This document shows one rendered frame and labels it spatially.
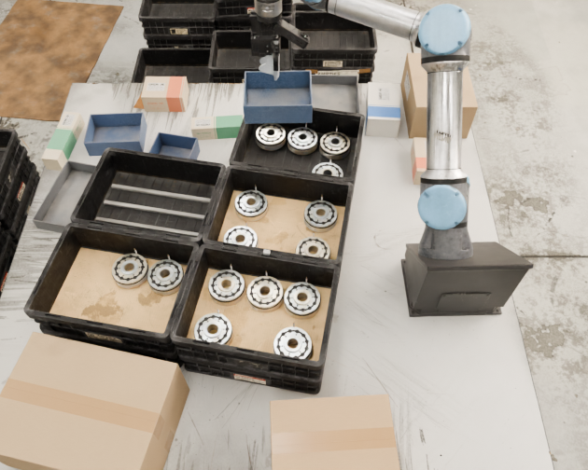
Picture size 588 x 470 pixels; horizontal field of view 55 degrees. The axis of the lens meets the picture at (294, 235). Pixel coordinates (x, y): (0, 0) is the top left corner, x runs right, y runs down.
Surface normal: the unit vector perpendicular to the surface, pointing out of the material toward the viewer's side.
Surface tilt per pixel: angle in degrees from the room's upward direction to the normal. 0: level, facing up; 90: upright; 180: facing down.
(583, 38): 0
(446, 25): 43
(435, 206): 57
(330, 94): 0
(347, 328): 0
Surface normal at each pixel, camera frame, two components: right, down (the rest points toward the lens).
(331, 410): 0.00, -0.56
